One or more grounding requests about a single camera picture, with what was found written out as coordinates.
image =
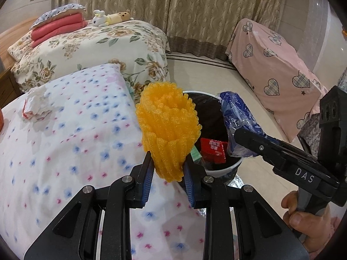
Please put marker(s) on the floral bed quilt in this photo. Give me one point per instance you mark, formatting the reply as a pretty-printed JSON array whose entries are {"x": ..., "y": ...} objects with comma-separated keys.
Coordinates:
[{"x": 89, "y": 48}]

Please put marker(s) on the white rabbit plush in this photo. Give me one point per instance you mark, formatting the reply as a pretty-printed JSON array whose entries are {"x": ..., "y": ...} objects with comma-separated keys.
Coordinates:
[{"x": 99, "y": 19}]

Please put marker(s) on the green packet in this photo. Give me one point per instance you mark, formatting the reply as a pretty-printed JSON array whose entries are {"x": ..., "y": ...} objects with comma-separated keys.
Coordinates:
[{"x": 195, "y": 154}]

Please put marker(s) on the beige patterned curtain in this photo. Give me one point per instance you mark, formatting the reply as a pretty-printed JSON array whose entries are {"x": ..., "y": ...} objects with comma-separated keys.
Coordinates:
[{"x": 176, "y": 8}]

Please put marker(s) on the yellow bear plush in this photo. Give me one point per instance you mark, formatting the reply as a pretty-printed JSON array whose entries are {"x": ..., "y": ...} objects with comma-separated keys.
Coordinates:
[{"x": 119, "y": 17}]

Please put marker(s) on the polka dot pillow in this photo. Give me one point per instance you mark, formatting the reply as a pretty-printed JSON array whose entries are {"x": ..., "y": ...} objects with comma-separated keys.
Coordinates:
[{"x": 59, "y": 12}]

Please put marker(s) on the crumpled white tissue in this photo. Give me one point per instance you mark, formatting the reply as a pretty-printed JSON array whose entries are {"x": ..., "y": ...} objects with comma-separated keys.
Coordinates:
[{"x": 36, "y": 103}]

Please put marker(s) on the pink garment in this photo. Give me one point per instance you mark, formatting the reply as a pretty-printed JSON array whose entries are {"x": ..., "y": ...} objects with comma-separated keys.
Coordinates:
[{"x": 336, "y": 227}]

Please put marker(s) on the yellow foam net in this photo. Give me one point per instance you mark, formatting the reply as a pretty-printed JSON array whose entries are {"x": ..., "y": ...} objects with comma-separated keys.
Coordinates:
[{"x": 165, "y": 122}]

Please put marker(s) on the grey speckled stone ledge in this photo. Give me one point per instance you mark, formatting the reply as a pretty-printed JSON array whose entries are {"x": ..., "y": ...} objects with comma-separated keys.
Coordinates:
[{"x": 310, "y": 132}]

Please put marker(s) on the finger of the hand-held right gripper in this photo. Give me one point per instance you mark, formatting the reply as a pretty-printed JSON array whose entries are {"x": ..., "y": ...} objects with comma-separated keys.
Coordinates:
[
  {"x": 292, "y": 151},
  {"x": 254, "y": 145}
]

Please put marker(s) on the wooden nightstand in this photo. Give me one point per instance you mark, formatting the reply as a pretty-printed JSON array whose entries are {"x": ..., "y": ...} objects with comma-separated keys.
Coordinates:
[{"x": 8, "y": 86}]

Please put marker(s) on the wooden headboard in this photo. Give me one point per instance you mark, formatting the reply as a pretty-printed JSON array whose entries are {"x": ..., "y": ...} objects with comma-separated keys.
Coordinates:
[{"x": 13, "y": 35}]

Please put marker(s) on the person's right hand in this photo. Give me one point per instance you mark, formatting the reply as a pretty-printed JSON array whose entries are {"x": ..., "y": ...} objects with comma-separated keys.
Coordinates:
[{"x": 301, "y": 220}]

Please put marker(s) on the floral pillow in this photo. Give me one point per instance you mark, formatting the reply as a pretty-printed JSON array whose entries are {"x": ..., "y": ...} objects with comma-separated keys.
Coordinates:
[{"x": 20, "y": 46}]

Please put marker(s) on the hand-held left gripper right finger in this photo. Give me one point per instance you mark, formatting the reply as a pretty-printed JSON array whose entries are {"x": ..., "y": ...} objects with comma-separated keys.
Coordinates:
[{"x": 189, "y": 187}]

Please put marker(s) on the white trash bin black bag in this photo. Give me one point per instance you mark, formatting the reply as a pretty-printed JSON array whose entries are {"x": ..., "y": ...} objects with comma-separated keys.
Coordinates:
[{"x": 208, "y": 113}]

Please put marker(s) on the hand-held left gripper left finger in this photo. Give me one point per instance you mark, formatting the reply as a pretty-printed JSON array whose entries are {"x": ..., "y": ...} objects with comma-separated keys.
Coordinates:
[{"x": 147, "y": 181}]

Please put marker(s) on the pink heart print cover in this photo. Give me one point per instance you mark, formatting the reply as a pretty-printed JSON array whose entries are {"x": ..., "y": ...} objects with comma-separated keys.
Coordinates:
[{"x": 276, "y": 67}]

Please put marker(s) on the blue plastic wrapper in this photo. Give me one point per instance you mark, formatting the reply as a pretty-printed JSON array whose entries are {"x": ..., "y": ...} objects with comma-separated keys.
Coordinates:
[{"x": 235, "y": 113}]

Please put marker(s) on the orange round object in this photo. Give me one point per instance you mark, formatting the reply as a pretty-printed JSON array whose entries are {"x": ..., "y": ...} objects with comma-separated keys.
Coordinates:
[{"x": 1, "y": 122}]

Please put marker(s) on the red printed packet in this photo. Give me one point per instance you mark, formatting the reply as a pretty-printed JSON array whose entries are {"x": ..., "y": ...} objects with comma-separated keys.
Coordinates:
[{"x": 214, "y": 150}]

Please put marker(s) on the folded red blanket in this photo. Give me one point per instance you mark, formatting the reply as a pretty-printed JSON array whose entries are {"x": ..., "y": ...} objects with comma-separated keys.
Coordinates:
[{"x": 57, "y": 29}]

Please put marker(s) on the teal cloth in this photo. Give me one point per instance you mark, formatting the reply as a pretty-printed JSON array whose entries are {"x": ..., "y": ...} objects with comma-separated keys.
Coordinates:
[{"x": 130, "y": 90}]

